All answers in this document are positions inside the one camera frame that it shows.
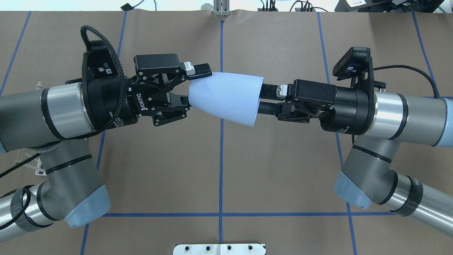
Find right black cable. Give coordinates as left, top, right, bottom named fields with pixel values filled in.
left=372, top=65, right=440, bottom=99

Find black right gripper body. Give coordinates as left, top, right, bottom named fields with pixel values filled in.
left=283, top=79, right=374, bottom=135

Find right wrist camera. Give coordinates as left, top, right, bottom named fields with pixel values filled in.
left=333, top=46, right=386, bottom=92

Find grey metal clamp bracket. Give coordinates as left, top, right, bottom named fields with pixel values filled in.
left=212, top=0, right=231, bottom=17

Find black cables at back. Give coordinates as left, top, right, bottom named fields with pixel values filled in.
left=120, top=0, right=329, bottom=12

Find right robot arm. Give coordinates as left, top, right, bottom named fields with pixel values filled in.
left=258, top=80, right=452, bottom=236

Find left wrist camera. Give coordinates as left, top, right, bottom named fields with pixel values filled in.
left=81, top=40, right=119, bottom=83

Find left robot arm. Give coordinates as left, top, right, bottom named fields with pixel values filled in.
left=1, top=52, right=212, bottom=242

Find left black braided cable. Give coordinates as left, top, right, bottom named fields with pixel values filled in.
left=0, top=25, right=126, bottom=227

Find light blue plastic cup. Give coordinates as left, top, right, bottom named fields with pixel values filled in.
left=188, top=72, right=264, bottom=126

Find white metal mounting plate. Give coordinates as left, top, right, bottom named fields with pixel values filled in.
left=173, top=243, right=266, bottom=255

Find black equipment at back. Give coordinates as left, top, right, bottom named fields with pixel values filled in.
left=334, top=0, right=444, bottom=13

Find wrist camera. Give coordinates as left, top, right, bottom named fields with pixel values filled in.
left=81, top=40, right=119, bottom=83
left=333, top=46, right=386, bottom=92

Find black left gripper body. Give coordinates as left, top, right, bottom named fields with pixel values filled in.
left=82, top=53, right=184, bottom=131

